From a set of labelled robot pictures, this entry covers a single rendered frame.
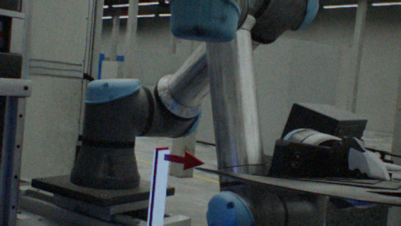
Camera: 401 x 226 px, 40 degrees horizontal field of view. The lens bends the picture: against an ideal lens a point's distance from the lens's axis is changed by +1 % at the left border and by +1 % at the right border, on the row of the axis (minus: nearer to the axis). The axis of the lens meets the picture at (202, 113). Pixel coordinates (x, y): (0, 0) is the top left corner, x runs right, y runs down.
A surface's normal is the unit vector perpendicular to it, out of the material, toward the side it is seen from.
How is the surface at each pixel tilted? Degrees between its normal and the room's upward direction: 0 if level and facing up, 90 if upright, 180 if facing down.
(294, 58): 90
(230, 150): 83
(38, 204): 90
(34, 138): 90
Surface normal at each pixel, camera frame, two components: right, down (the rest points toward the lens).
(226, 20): 0.65, 0.14
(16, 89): 0.80, 0.11
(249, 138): 0.38, -0.21
